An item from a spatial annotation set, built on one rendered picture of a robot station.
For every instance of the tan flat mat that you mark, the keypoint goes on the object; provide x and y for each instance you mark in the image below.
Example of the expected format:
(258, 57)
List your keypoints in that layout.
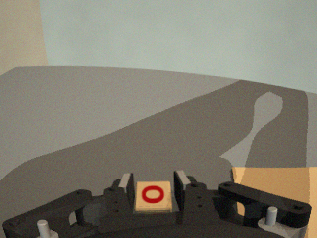
(294, 183)

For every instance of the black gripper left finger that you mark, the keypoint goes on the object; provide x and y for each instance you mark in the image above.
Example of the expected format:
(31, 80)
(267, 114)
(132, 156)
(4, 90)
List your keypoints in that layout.
(51, 220)

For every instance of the wooden letter o block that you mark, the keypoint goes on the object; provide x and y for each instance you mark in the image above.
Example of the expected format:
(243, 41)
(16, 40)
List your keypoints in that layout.
(153, 197)

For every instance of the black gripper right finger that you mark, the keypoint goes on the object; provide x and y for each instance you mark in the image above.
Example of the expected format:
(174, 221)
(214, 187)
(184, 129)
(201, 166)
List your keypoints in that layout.
(283, 216)

